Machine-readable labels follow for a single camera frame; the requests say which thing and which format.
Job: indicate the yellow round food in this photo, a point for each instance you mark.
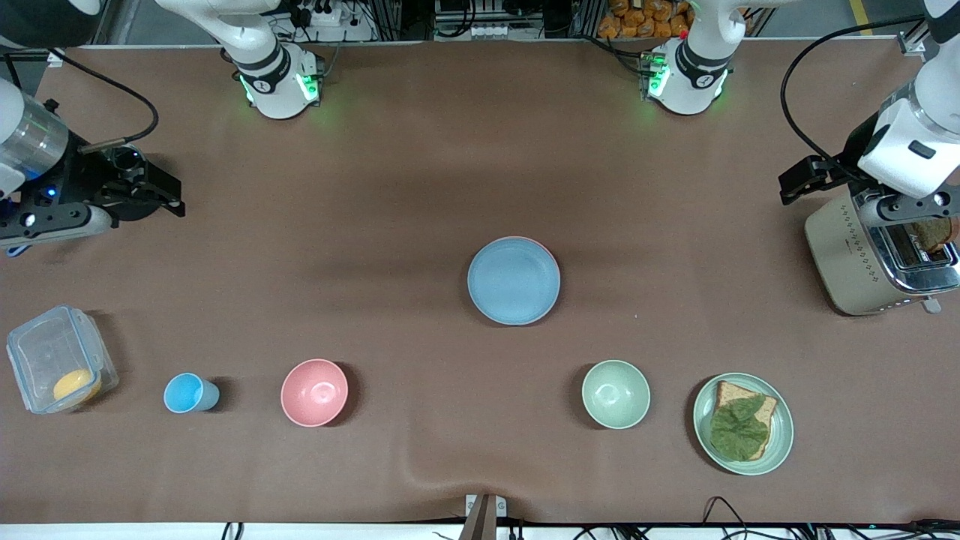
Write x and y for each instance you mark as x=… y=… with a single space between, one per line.
x=76 y=385

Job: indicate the green bowl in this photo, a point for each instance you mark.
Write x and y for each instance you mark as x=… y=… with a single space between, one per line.
x=616 y=394

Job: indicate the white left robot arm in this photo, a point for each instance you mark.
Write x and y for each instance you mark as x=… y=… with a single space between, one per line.
x=697 y=67

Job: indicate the white power strip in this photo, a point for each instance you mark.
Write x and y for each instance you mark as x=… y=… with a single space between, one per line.
x=322 y=13

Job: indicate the metal table clamp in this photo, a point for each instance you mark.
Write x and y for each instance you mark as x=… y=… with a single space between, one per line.
x=485 y=514

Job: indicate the pink bowl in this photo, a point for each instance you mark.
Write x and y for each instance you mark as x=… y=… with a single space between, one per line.
x=315 y=393

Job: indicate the green plate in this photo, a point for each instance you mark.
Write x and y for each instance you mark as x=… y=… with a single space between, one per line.
x=780 y=442

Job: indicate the beige metal toaster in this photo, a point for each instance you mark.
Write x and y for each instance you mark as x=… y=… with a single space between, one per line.
x=840 y=255

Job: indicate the brown bread slice with lettuce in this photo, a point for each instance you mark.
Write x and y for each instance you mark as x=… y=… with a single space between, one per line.
x=731 y=394

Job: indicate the clear plastic container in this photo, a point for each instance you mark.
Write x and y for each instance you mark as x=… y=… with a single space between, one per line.
x=45 y=352

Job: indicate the pink plate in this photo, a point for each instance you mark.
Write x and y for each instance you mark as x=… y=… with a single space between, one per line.
x=547 y=245

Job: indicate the blue cup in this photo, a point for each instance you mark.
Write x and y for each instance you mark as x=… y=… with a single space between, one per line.
x=184 y=393

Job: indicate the brown bread slice in toaster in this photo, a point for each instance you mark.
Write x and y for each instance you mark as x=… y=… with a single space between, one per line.
x=937 y=234

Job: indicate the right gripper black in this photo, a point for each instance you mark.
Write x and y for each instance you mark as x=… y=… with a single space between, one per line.
x=81 y=178

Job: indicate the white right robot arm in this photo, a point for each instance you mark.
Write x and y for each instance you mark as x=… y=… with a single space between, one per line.
x=277 y=82

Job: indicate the blue plate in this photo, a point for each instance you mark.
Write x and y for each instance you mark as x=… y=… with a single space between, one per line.
x=514 y=283

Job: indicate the bag of orange rolls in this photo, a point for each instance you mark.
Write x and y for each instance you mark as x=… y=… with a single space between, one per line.
x=645 y=19

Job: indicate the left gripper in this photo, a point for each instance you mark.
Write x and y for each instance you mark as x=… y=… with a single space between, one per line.
x=852 y=156

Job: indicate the green lettuce leaf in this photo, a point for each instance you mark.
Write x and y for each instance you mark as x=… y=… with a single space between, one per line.
x=739 y=431

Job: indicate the black pot with metal rim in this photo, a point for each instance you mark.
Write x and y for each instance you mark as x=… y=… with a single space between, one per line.
x=127 y=157

